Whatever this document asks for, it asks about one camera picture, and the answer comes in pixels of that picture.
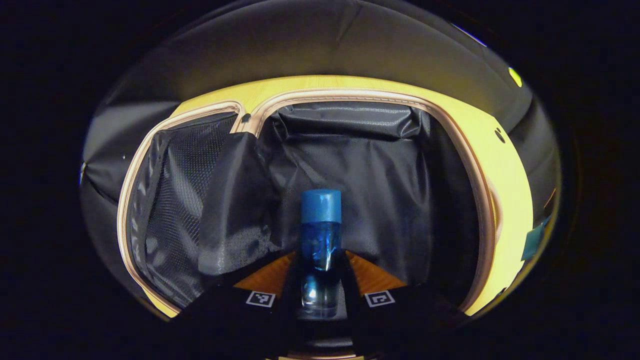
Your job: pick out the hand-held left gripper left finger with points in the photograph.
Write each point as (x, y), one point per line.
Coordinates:
(235, 315)

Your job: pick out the pale pink suitcase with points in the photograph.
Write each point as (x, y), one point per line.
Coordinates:
(375, 175)

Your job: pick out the blue cone-shaped tube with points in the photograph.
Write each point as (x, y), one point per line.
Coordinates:
(532, 242)

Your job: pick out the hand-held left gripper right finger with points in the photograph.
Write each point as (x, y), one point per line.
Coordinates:
(410, 315)

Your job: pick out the blue skin care bottle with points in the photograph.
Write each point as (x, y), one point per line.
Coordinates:
(320, 240)

